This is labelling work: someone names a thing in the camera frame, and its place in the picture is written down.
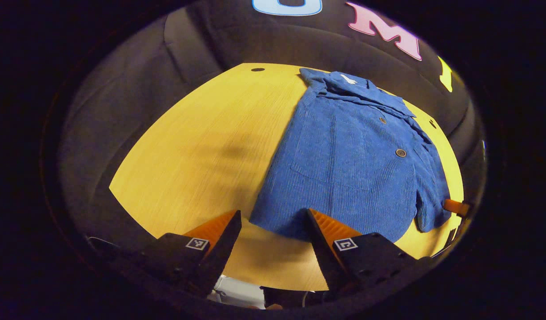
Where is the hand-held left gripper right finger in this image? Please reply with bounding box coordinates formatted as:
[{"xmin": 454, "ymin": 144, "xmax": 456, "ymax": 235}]
[{"xmin": 305, "ymin": 208, "xmax": 434, "ymax": 296}]

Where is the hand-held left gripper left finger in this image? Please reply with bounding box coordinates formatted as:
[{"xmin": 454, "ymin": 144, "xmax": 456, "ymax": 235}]
[{"xmin": 135, "ymin": 210, "xmax": 242, "ymax": 296}]

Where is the blue corduroy shirt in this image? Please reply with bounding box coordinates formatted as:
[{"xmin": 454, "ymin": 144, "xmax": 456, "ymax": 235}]
[{"xmin": 249, "ymin": 68, "xmax": 452, "ymax": 244}]

